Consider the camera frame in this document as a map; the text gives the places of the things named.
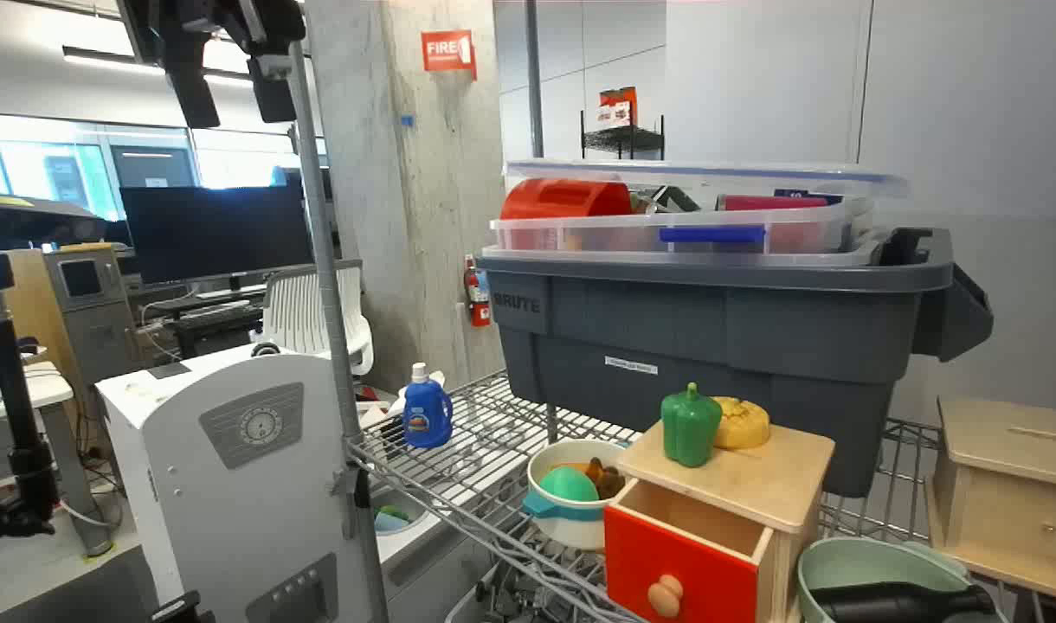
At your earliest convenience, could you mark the clear plastic storage bin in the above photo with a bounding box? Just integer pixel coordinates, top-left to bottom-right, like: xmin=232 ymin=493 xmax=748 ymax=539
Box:
xmin=488 ymin=159 xmax=913 ymax=258

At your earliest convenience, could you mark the black computer monitor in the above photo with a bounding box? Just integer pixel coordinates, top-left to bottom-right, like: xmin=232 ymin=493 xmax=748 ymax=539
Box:
xmin=121 ymin=184 xmax=341 ymax=289

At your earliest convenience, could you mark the white grey machine housing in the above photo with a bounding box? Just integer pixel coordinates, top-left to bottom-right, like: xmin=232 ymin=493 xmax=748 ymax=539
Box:
xmin=95 ymin=344 xmax=380 ymax=623

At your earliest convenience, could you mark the green toy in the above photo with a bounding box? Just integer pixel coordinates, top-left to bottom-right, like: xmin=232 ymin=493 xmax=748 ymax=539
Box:
xmin=372 ymin=497 xmax=421 ymax=534

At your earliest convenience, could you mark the grey plastic tote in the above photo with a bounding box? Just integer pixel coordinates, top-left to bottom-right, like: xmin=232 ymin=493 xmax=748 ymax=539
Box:
xmin=476 ymin=222 xmax=998 ymax=497

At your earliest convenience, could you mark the light wooden box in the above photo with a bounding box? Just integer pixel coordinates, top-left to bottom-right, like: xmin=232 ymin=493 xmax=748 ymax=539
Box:
xmin=923 ymin=396 xmax=1056 ymax=601

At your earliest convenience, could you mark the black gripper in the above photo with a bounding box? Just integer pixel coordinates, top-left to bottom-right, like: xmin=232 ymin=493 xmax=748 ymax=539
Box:
xmin=114 ymin=0 xmax=313 ymax=132

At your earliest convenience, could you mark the brown toy food piece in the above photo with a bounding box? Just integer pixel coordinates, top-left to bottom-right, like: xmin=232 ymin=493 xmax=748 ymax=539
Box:
xmin=582 ymin=457 xmax=631 ymax=497

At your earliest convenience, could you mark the blue detergent bottle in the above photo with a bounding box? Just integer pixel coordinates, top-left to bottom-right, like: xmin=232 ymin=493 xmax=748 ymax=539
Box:
xmin=389 ymin=360 xmax=456 ymax=452

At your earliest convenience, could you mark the white chair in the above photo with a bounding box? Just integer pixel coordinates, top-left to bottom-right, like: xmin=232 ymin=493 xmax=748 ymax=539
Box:
xmin=249 ymin=261 xmax=379 ymax=377

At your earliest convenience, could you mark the red wall sign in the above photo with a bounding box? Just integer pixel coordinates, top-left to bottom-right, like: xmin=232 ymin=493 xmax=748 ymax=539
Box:
xmin=418 ymin=29 xmax=483 ymax=80

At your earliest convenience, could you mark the black stand pole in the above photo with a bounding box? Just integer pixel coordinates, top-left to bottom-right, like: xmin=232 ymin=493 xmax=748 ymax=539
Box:
xmin=0 ymin=251 xmax=64 ymax=539

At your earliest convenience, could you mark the beige equipment cabinet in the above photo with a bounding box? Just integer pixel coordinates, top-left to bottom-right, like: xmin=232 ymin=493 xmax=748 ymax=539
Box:
xmin=5 ymin=239 xmax=152 ymax=387

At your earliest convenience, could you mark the black shelf with red sign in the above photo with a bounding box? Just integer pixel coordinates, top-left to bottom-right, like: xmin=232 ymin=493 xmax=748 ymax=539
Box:
xmin=577 ymin=83 xmax=667 ymax=162

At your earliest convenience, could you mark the red fire extinguisher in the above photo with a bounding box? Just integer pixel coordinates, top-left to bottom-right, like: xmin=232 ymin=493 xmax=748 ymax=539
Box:
xmin=461 ymin=254 xmax=495 ymax=333

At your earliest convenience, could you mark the wooden chest with red drawer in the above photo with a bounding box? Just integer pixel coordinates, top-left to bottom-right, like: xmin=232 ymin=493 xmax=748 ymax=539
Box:
xmin=603 ymin=420 xmax=839 ymax=623

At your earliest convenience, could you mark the white pot with teal band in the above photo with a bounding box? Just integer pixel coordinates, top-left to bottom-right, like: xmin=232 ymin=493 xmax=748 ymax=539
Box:
xmin=518 ymin=441 xmax=633 ymax=555

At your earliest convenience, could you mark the yellow toy pepper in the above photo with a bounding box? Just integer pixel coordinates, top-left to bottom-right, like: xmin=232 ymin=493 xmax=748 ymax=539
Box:
xmin=713 ymin=396 xmax=774 ymax=452

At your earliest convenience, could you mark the green toy pepper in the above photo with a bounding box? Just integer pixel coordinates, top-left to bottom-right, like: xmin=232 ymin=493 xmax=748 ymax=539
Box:
xmin=657 ymin=380 xmax=726 ymax=472

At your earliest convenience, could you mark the orange red plastic object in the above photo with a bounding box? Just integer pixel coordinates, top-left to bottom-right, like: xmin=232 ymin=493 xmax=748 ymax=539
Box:
xmin=499 ymin=172 xmax=637 ymax=222

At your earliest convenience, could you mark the turquoise ball toy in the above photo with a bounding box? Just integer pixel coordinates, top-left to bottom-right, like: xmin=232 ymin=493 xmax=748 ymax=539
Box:
xmin=537 ymin=465 xmax=603 ymax=504

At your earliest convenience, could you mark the metal wire shelf rack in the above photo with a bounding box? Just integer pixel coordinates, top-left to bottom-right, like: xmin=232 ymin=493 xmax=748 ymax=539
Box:
xmin=282 ymin=46 xmax=1056 ymax=623

